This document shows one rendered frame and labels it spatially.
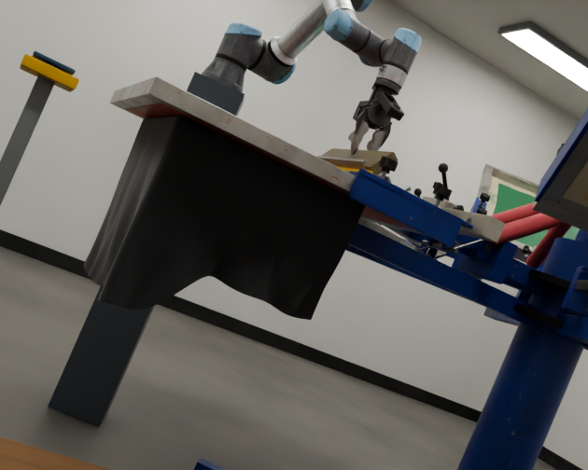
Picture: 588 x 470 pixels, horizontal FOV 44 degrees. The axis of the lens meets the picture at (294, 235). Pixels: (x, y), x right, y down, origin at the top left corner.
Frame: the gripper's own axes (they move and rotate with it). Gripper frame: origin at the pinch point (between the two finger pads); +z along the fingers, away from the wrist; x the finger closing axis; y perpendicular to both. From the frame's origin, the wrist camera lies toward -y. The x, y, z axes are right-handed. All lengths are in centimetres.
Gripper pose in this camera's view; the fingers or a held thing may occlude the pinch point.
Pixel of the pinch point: (361, 153)
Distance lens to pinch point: 197.0
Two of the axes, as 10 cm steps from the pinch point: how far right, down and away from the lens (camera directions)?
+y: -3.6, -1.3, 9.2
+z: -4.0, 9.2, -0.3
